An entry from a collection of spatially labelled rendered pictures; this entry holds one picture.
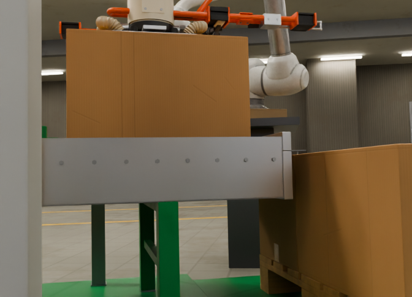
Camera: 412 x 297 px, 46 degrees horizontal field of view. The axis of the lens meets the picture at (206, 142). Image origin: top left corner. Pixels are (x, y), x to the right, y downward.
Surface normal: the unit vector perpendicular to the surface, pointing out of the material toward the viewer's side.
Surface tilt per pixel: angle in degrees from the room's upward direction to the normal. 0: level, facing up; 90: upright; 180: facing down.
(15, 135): 90
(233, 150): 90
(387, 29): 90
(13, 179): 90
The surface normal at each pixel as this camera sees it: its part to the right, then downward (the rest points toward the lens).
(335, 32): -0.14, -0.06
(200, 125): 0.23, -0.07
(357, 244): -0.98, 0.01
